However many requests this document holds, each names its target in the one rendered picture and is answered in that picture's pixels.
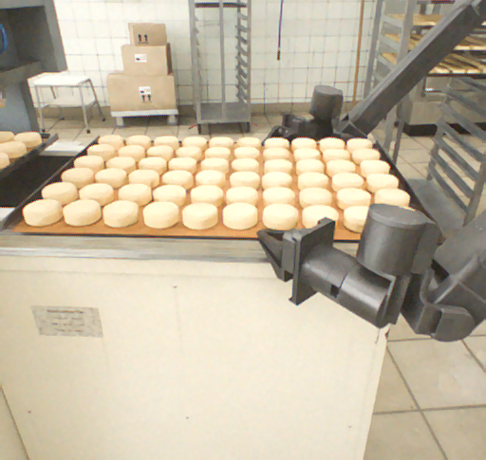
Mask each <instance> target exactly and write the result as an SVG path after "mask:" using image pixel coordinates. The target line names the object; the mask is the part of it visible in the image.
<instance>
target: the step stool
mask: <svg viewBox="0 0 486 460"><path fill-rule="evenodd" d="M84 83H90V86H91V89H92V93H93V96H94V98H92V97H83V95H82V89H81V85H82V84H84ZM33 84H34V87H35V93H36V100H37V105H38V111H40V117H41V123H42V132H45V131H46V130H45V126H44V120H43V114H42V110H44V108H46V107H48V106H50V105H57V109H58V112H59V115H61V118H62V120H65V117H64V116H63V114H62V111H60V108H59V105H73V107H82V109H83V110H84V119H85V124H86V133H87V134H90V131H89V127H88V122H87V117H86V110H88V109H89V108H91V107H92V106H94V105H96V104H97V105H98V107H99V110H100V113H101V117H102V121H104V117H103V112H102V109H101V107H100V103H99V100H98V97H97V94H95V90H94V87H93V84H92V81H91V79H90V78H89V77H88V76H46V77H44V78H41V79H39V80H37V81H34V82H33ZM37 85H40V86H49V88H50V91H52V94H53V97H54V101H52V102H50V103H49V104H47V105H45V106H44V107H41V102H40V101H39V95H38V90H37ZM53 86H79V92H80V97H60V98H58V99H56V95H55V92H54V89H53ZM92 102H93V104H92ZM90 103H91V105H90ZM86 107H87V108H86ZM85 108H86V109H85Z"/></svg>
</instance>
